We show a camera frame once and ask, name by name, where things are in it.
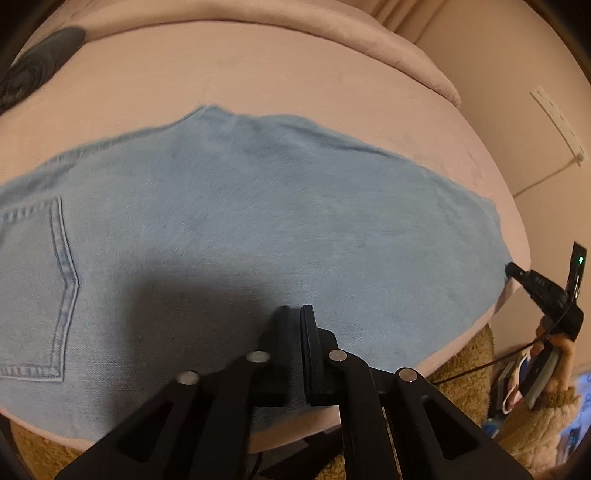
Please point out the dark rolled cloth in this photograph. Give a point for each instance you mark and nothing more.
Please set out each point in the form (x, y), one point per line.
(37, 64)

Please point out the white pink object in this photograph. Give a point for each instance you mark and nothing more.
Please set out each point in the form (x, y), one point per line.
(515, 383)

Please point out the person's right forearm fluffy sleeve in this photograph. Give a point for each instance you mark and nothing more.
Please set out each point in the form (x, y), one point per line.
(540, 434)

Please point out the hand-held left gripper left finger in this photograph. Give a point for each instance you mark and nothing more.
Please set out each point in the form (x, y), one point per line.
(287, 332)

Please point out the light blue denim pants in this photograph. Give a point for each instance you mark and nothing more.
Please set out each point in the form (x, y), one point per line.
(258, 217)

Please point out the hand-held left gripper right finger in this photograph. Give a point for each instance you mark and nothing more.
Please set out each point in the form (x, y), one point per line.
(308, 341)

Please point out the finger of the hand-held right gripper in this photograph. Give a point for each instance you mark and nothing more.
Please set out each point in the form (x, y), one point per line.
(531, 279)

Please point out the brown fluffy rug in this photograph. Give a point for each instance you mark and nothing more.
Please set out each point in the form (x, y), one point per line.
(466, 374)

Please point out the beige curtain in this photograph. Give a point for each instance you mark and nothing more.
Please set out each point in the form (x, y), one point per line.
(401, 18)

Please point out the pink folded comforter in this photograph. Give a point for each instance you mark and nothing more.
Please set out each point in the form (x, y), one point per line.
(286, 18)

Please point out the pink bed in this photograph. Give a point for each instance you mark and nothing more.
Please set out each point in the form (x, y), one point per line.
(277, 78)

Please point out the white power strip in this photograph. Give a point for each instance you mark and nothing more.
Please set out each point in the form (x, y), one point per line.
(556, 122)

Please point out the person's right hand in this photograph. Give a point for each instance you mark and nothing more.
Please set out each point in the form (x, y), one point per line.
(565, 364)

